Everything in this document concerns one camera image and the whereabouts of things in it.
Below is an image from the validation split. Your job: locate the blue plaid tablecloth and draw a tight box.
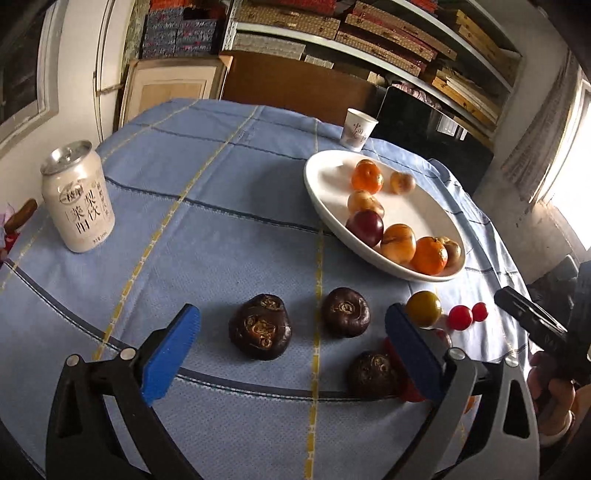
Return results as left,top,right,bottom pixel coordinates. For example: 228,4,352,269
0,99,541,480

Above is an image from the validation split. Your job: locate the white framed dark window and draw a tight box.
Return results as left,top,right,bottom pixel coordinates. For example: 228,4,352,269
0,0,70,155

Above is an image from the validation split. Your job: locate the black glossy panel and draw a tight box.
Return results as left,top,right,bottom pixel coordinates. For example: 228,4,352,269
376,85,495,195

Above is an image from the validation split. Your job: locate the brown wooden board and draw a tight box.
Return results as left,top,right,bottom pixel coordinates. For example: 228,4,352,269
219,51,386,125

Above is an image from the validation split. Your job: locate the orange-tan round fruit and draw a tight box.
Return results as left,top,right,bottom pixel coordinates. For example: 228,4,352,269
380,224,417,265
347,190,385,217

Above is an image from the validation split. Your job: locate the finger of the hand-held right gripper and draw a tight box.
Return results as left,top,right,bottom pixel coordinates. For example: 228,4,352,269
494,286,567,345

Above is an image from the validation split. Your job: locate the white leaning strip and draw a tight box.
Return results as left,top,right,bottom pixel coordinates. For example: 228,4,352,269
92,0,116,144

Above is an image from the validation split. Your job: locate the white paper cup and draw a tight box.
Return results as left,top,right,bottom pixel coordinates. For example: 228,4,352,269
341,108,379,152

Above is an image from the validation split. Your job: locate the wooden chair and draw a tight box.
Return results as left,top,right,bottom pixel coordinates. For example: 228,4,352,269
4,198,38,234

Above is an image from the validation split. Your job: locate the white oval plate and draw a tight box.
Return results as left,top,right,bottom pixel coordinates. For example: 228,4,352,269
303,150,467,283

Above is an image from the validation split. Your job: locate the wooden picture frame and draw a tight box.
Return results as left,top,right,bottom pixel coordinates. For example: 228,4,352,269
119,58,232,130

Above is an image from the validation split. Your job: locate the orange tangerine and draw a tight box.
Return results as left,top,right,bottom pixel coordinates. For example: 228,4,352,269
410,236,449,276
351,159,385,193

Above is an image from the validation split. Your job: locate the stack of blue patterned boxes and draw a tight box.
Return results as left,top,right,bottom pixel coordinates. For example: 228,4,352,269
141,9,218,58

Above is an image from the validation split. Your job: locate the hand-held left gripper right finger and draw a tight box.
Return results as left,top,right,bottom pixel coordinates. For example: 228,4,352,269
385,303,542,480

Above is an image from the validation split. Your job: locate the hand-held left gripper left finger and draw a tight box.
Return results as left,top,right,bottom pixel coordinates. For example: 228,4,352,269
44,304,204,480

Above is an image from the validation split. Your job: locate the mottled green board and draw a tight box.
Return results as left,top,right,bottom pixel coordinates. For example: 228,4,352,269
122,0,148,61

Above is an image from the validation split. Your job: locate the stack of patterned flat boxes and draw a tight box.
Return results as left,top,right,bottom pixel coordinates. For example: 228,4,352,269
233,0,522,139

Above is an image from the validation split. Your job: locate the white drink can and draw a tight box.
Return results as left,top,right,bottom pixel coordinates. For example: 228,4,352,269
41,141,116,254

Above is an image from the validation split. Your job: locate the person's right hand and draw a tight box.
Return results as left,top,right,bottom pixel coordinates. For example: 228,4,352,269
526,353,579,435

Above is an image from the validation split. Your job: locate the black jacket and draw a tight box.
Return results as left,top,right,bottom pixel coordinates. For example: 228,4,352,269
526,256,580,305

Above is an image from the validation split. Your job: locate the white metal shelf rack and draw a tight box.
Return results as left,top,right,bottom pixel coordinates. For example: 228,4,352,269
222,0,525,139

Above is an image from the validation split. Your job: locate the beige curtain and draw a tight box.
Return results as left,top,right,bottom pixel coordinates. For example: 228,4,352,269
501,60,583,185

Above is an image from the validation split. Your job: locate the dark brown water chestnut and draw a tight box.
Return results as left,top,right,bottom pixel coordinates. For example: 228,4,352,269
322,287,371,339
347,351,400,398
228,294,293,361

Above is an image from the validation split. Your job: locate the bright window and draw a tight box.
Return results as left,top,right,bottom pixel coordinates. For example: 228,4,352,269
540,69,591,250

